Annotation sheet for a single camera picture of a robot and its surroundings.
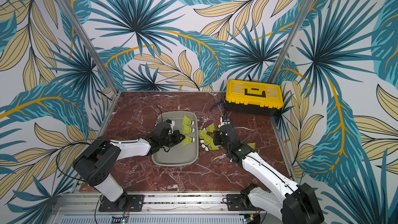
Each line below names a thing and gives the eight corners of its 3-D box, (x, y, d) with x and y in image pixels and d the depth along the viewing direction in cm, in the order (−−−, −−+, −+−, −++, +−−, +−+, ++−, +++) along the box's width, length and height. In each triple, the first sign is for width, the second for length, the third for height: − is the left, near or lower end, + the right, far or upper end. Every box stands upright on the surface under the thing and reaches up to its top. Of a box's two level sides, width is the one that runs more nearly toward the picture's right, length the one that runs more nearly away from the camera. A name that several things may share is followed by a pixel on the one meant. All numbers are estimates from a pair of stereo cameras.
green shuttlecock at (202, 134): (198, 143, 93) (198, 140, 91) (198, 132, 98) (198, 129, 95) (206, 143, 93) (206, 140, 91) (206, 132, 98) (206, 129, 95)
